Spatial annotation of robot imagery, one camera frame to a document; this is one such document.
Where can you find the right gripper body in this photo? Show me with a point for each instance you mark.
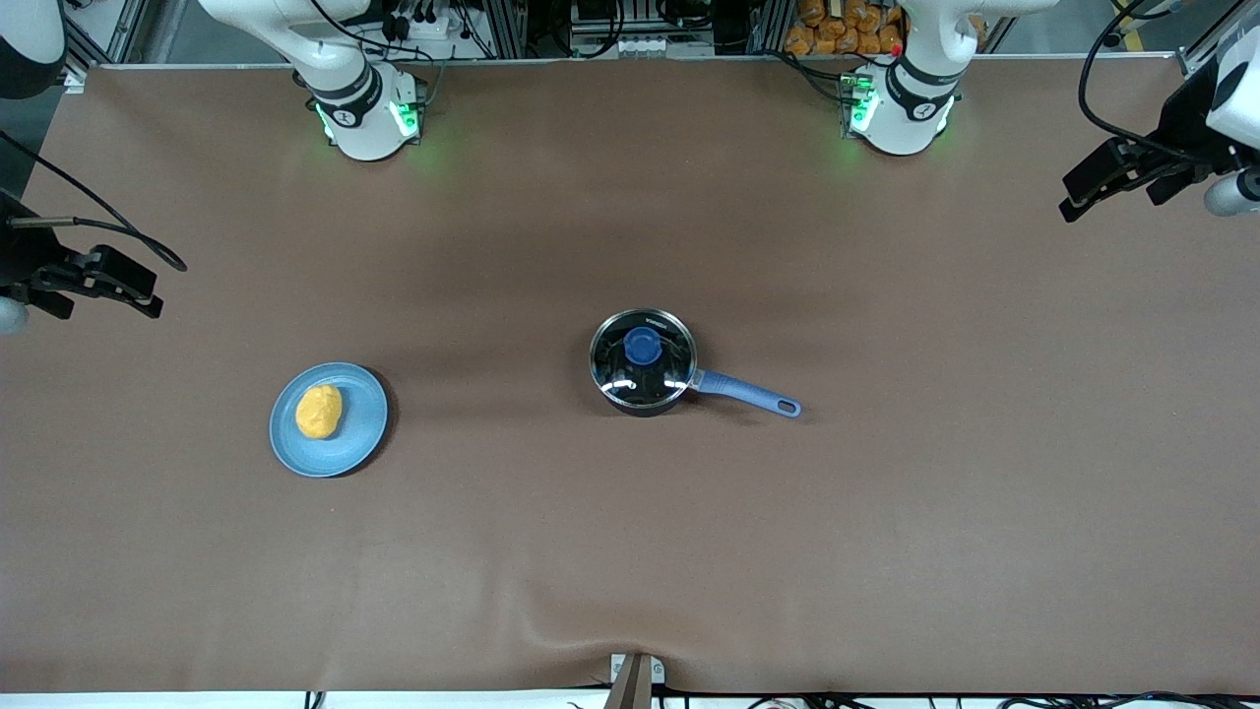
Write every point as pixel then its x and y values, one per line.
pixel 22 258

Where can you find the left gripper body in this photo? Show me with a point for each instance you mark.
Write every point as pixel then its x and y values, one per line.
pixel 1178 129

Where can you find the yellow potato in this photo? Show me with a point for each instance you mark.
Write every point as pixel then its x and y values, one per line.
pixel 319 412

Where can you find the glass lid with blue knob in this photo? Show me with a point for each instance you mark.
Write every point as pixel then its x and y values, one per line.
pixel 642 347

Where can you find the blue round plate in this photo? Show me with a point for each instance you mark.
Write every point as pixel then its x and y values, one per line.
pixel 364 423

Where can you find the bag of orange round items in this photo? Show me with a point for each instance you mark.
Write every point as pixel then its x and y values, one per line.
pixel 837 25

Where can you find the white power strip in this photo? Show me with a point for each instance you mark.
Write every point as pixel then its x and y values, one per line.
pixel 423 25

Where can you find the black box with white connectors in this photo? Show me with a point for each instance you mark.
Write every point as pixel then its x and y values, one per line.
pixel 630 25

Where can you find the brown table cover sheet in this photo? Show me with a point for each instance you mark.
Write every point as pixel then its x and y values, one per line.
pixel 630 551

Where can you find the metal table edge bracket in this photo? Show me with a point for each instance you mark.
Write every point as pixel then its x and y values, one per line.
pixel 635 679

